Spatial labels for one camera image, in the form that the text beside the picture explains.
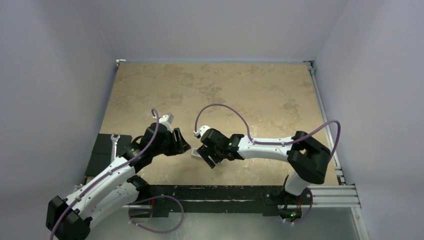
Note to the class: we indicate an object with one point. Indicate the silver wrench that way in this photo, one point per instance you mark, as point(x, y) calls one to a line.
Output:
point(114, 142)

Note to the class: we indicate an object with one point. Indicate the black foam tool tray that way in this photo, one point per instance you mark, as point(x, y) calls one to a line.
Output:
point(100, 155)

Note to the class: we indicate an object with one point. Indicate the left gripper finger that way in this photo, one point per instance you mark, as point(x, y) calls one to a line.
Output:
point(179, 139)
point(180, 149)

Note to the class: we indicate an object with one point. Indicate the white remote control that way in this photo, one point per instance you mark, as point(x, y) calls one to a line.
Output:
point(194, 153)

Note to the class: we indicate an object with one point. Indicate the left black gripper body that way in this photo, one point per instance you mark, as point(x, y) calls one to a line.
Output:
point(170, 146)

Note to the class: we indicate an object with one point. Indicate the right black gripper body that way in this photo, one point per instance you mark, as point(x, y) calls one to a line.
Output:
point(207, 148)

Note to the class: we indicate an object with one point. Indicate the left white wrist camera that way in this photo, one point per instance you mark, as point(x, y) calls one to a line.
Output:
point(167, 120)

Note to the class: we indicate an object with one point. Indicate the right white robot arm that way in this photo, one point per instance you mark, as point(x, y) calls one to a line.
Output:
point(308, 157)

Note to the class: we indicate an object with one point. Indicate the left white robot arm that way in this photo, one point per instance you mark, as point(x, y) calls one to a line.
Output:
point(74, 216)

